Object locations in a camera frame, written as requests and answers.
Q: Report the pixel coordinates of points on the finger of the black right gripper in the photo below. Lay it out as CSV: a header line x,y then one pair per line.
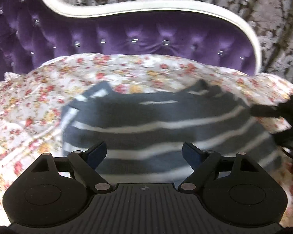
x,y
264,111

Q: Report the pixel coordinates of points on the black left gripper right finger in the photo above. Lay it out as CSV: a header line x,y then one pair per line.
x,y
207,165

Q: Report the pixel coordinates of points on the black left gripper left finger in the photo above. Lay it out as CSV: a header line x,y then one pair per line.
x,y
73,173

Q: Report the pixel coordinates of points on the grey white striped garment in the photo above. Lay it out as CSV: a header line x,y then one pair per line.
x,y
144,132

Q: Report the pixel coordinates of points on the floral bed sheet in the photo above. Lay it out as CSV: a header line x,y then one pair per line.
x,y
30,105

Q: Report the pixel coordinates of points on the purple tufted headboard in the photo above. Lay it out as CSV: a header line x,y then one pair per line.
x,y
35,31

